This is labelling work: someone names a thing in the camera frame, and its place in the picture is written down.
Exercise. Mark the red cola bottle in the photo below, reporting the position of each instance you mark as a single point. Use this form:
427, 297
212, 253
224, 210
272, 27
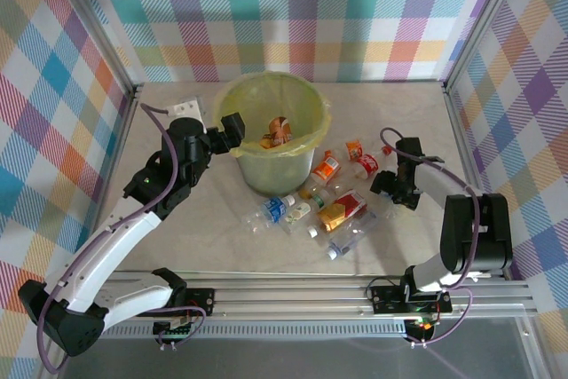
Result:
367, 163

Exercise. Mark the small orange packet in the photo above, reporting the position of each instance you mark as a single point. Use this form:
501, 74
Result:
355, 150

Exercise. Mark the red yellow label bottle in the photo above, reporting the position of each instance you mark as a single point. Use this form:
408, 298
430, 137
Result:
341, 210

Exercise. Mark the orange label orange cap bottle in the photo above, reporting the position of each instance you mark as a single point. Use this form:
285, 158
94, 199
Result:
327, 169

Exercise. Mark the green label clear bottle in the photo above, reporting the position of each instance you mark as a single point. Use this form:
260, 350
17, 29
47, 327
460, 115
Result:
319, 200

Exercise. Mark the large clear plastic bottle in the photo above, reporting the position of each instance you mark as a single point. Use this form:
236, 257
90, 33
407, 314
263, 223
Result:
348, 239

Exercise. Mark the small yellow cap bottle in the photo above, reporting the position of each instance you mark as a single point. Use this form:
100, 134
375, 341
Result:
305, 194

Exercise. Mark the small white green label bottle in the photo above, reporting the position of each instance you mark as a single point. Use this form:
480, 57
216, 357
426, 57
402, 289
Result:
298, 213

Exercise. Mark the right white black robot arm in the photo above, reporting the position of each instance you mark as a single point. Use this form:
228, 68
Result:
479, 232

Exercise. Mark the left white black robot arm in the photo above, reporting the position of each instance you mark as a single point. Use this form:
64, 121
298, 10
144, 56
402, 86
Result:
111, 241

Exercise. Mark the translucent green plastic bin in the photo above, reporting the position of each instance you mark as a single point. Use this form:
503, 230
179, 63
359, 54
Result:
275, 175

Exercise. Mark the green bin with yellow bag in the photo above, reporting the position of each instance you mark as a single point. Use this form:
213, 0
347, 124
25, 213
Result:
310, 104

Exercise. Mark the slim blue label water bottle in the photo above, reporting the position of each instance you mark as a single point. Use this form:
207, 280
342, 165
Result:
274, 209

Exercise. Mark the orange black controller board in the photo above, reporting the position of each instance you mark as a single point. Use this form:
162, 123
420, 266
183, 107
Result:
421, 328

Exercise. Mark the green terminal controller board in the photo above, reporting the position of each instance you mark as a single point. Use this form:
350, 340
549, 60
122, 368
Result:
175, 331

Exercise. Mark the aluminium table side rail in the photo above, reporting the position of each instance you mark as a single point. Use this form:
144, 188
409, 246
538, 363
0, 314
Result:
458, 121
126, 121

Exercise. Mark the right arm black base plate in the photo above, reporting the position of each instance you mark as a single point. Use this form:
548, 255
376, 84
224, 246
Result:
386, 299

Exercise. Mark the aluminium frame post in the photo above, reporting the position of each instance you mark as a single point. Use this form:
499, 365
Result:
483, 19
119, 59

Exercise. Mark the long aluminium mounting rail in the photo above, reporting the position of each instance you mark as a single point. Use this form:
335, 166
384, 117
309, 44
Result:
288, 297

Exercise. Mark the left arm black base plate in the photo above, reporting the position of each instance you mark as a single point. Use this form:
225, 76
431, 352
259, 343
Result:
199, 299

